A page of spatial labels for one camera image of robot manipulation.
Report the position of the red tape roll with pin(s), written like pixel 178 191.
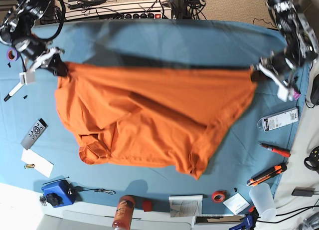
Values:
pixel 219 196

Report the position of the grey remote control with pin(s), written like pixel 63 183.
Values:
pixel 34 133

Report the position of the small AA battery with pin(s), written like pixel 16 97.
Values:
pixel 29 166

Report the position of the white power strip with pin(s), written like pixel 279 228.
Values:
pixel 155 8

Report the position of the black power adapter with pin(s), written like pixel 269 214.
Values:
pixel 303 192

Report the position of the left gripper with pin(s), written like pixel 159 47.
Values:
pixel 280 70

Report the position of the black white marker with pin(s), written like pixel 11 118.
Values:
pixel 13 91

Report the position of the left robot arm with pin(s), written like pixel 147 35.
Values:
pixel 302 47

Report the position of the blue table cloth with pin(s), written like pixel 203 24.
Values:
pixel 151 43

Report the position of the orange drink bottle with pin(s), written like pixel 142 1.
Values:
pixel 124 213

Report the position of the spiral notebook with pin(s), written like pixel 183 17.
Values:
pixel 185 206

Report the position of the blue clamp box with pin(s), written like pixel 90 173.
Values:
pixel 59 193

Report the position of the white square card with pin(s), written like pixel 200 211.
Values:
pixel 236 204

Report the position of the orange t-shirt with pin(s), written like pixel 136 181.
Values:
pixel 149 116

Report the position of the orange black utility knife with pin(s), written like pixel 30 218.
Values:
pixel 269 173

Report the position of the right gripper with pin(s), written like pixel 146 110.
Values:
pixel 49 60

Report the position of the blue bar clamp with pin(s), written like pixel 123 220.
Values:
pixel 249 221

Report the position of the clear plastic cup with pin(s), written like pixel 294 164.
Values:
pixel 263 201

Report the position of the purple tape roll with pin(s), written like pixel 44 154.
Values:
pixel 12 54

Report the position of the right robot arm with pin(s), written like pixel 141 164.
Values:
pixel 15 32

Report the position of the white paper card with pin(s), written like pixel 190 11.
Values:
pixel 40 164

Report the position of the red screwdriver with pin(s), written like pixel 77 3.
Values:
pixel 274 149

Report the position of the purple glue tube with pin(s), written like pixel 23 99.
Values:
pixel 296 95

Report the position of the small red block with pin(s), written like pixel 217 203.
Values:
pixel 147 206

